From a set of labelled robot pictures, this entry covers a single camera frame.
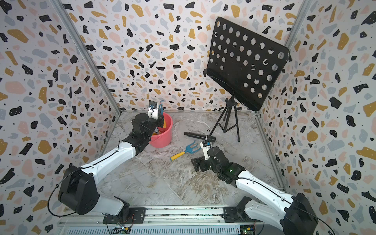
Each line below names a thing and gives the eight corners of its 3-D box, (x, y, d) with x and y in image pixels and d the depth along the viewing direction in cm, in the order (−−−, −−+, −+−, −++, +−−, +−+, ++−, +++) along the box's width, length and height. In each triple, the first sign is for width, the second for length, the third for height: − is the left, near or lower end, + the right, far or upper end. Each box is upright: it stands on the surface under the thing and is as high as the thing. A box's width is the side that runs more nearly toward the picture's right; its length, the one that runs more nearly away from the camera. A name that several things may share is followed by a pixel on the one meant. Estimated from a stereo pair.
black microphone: (184, 135, 109) (184, 132, 107) (185, 132, 111) (185, 130, 108) (214, 143, 105) (215, 140, 102) (215, 140, 106) (216, 137, 104)
